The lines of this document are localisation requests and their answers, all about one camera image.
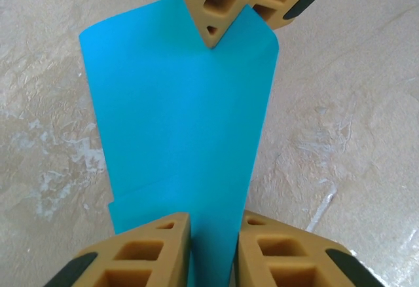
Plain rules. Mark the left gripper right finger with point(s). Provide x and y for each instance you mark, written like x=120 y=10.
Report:
x=248 y=254

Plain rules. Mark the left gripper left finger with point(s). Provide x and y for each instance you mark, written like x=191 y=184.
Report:
x=170 y=244

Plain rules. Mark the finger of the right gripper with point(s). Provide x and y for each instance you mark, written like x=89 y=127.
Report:
x=199 y=8
x=284 y=2

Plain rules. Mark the blue paper sheet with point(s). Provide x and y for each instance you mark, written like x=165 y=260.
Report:
x=180 y=120

